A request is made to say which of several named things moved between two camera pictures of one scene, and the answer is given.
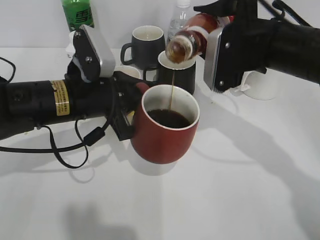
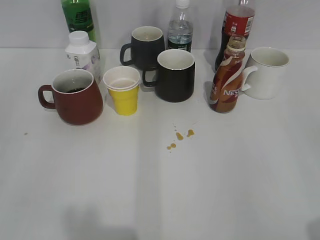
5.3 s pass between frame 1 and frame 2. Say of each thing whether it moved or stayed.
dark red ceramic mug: moved
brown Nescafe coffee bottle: moved
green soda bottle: stayed
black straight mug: stayed
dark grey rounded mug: stayed
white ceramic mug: stayed
